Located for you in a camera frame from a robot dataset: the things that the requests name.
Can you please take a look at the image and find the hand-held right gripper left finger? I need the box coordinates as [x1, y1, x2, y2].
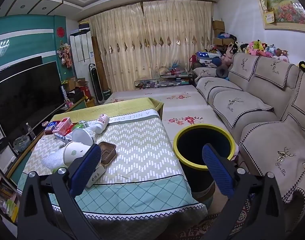
[17, 144, 101, 240]

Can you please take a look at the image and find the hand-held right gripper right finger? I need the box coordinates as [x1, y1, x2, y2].
[202, 144, 285, 240]

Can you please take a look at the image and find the small white printed box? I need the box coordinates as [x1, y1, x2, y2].
[86, 164, 105, 188]

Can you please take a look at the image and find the paper cup with green print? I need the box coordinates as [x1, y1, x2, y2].
[62, 141, 91, 167]

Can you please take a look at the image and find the brown plastic tray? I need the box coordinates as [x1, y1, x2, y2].
[97, 142, 117, 165]

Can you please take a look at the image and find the white plastic cup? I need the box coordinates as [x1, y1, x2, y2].
[69, 127, 97, 147]

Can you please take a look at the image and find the black yellow-rimmed trash bin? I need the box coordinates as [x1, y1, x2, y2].
[173, 124, 239, 203]

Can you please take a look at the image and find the clear bubble wrap bag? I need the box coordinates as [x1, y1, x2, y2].
[41, 146, 68, 174]

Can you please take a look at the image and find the white bottle with pink label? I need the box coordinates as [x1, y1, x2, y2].
[92, 114, 110, 134]

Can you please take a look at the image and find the pink strawberry milk carton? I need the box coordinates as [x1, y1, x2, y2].
[52, 117, 73, 134]

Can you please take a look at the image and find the red flat box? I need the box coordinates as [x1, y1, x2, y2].
[44, 121, 60, 134]

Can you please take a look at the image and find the teal yellow television cabinet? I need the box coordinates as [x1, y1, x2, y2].
[0, 97, 87, 179]

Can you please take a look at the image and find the clear plastic water bottle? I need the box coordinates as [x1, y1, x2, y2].
[26, 122, 36, 140]

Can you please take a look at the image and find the glass bowl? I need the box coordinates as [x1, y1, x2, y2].
[13, 135, 31, 153]

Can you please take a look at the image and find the black box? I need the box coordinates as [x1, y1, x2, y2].
[67, 90, 85, 103]

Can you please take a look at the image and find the floral printed floor mattress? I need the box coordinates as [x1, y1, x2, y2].
[104, 85, 230, 143]

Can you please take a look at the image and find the beige sofa with deer covers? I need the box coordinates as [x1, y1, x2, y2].
[193, 52, 305, 205]

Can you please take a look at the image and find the white plastic drawer unit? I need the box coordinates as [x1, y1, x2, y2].
[0, 145, 18, 168]

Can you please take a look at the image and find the open cardboard box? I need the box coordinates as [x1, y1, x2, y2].
[67, 77, 89, 91]

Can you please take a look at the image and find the pile of books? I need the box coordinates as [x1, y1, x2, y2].
[0, 172, 21, 222]

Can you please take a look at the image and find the black tower fan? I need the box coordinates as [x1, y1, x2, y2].
[89, 63, 105, 104]

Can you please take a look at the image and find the large black flat television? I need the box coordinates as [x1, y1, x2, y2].
[0, 61, 65, 140]

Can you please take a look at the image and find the grey neck pillow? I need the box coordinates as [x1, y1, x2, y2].
[216, 66, 230, 78]

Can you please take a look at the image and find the cluttered glass coffee table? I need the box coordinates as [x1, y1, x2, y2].
[134, 76, 193, 90]

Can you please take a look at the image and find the artificial flower bunch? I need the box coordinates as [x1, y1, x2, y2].
[57, 42, 73, 68]

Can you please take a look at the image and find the white standing air conditioner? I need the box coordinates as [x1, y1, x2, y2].
[69, 29, 96, 80]

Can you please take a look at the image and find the small black flat television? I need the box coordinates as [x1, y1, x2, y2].
[0, 56, 44, 80]

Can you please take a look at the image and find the pile of plush toys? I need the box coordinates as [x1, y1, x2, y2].
[221, 39, 290, 63]

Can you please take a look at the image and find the beige embroidered curtain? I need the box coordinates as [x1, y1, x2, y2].
[89, 0, 214, 93]

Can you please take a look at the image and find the stack of cardboard boxes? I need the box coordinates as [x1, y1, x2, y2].
[212, 20, 235, 47]

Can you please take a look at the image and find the framed flower painting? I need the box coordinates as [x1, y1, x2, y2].
[254, 0, 305, 34]

